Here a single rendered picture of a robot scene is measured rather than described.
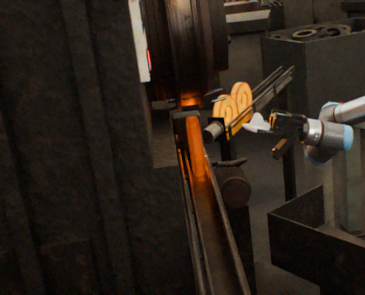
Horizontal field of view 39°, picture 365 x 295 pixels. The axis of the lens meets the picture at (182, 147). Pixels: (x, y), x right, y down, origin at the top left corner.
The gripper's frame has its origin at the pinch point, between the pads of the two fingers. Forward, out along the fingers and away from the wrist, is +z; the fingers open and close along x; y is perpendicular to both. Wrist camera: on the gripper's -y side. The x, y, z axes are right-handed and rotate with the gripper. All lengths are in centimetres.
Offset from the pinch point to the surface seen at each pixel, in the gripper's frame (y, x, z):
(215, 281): -18, 69, 14
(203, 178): -13.7, 18.1, 13.2
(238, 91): 4.0, -45.0, -3.8
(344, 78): 2, -189, -103
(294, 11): 39, -423, -118
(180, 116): -1.5, -7.6, 21.5
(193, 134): 0.2, 20.6, 19.1
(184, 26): 32, 36, 28
